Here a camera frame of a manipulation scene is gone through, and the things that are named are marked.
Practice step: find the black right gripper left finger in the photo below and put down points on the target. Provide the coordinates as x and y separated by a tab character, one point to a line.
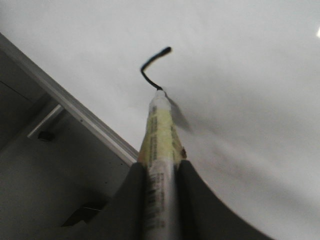
122	218

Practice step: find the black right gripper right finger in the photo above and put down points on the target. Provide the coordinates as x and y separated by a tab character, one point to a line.
203	215

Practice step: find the white marker with yellow tape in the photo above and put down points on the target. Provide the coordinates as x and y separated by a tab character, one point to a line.
161	153

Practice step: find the silver metal bar handle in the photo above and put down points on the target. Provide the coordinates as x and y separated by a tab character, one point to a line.
40	131

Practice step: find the white whiteboard with aluminium frame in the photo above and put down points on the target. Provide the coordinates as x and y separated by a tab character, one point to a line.
243	77

